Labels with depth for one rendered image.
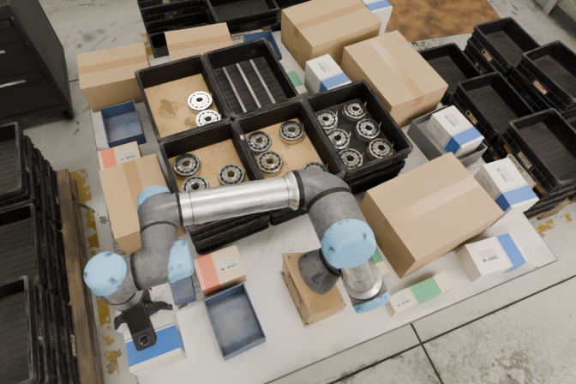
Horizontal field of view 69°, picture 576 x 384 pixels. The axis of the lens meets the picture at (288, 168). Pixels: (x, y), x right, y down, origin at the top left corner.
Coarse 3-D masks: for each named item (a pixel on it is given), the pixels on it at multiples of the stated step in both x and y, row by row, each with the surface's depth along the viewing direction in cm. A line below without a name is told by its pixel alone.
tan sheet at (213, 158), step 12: (216, 144) 170; (228, 144) 170; (204, 156) 166; (216, 156) 166; (228, 156) 167; (204, 168) 163; (216, 168) 163; (180, 180) 160; (216, 180) 160; (180, 192) 157
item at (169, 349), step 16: (160, 288) 107; (160, 320) 103; (176, 320) 108; (128, 336) 101; (160, 336) 101; (176, 336) 101; (128, 352) 99; (144, 352) 99; (160, 352) 99; (176, 352) 99; (144, 368) 99; (160, 368) 105
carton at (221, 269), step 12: (216, 252) 151; (228, 252) 151; (204, 264) 148; (216, 264) 148; (228, 264) 148; (240, 264) 149; (204, 276) 146; (216, 276) 146; (228, 276) 146; (240, 276) 146; (204, 288) 144; (216, 288) 147
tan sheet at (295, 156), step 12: (252, 132) 174; (276, 132) 174; (276, 144) 171; (288, 144) 171; (300, 144) 171; (288, 156) 168; (300, 156) 168; (312, 156) 168; (288, 168) 165; (300, 168) 165
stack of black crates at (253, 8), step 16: (208, 0) 256; (224, 0) 268; (240, 0) 273; (256, 0) 274; (272, 0) 259; (208, 16) 268; (224, 16) 264; (240, 16) 249; (256, 16) 252; (272, 16) 258; (240, 32) 258; (272, 32) 268
